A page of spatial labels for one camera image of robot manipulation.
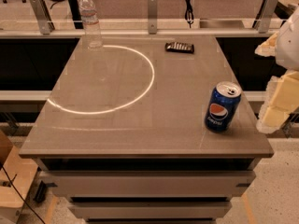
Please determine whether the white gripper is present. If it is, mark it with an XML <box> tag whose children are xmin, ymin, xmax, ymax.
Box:
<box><xmin>255</xmin><ymin>7</ymin><xmax>299</xmax><ymax>133</ymax></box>

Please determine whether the blue pepsi can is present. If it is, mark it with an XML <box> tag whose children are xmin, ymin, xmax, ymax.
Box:
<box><xmin>205</xmin><ymin>81</ymin><xmax>241</xmax><ymax>133</ymax></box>

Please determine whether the clear plastic water bottle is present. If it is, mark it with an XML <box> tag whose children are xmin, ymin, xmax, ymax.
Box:
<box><xmin>78</xmin><ymin>0</ymin><xmax>103</xmax><ymax>49</ymax></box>

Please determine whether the dark snack bar packet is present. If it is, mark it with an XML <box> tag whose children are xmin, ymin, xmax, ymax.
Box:
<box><xmin>164</xmin><ymin>42</ymin><xmax>194</xmax><ymax>54</ymax></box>

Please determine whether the grey drawer cabinet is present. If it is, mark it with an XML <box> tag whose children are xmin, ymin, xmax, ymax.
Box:
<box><xmin>40</xmin><ymin>170</ymin><xmax>255</xmax><ymax>224</ymax></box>

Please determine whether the wooden box at left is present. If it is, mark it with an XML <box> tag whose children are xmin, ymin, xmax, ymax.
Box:
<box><xmin>0</xmin><ymin>131</ymin><xmax>37</xmax><ymax>224</ymax></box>

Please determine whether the right metal bracket post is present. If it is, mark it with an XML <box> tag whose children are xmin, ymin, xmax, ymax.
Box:
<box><xmin>256</xmin><ymin>0</ymin><xmax>278</xmax><ymax>34</ymax></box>

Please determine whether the metal bracket post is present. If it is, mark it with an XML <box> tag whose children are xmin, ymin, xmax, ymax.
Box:
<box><xmin>148</xmin><ymin>0</ymin><xmax>158</xmax><ymax>35</ymax></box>
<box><xmin>256</xmin><ymin>0</ymin><xmax>278</xmax><ymax>34</ymax></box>
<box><xmin>29</xmin><ymin>0</ymin><xmax>55</xmax><ymax>35</ymax></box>

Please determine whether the black hanging cable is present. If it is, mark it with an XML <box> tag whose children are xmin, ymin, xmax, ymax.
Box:
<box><xmin>182</xmin><ymin>0</ymin><xmax>195</xmax><ymax>29</ymax></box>

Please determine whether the middle metal bracket post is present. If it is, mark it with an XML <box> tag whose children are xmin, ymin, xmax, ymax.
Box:
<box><xmin>148</xmin><ymin>0</ymin><xmax>158</xmax><ymax>35</ymax></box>

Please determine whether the left metal bracket post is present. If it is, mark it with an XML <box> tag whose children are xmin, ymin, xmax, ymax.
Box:
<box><xmin>29</xmin><ymin>0</ymin><xmax>55</xmax><ymax>35</ymax></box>

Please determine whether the black floor cable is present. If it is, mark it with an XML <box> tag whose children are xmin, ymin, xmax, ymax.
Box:
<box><xmin>0</xmin><ymin>162</ymin><xmax>47</xmax><ymax>224</ymax></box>

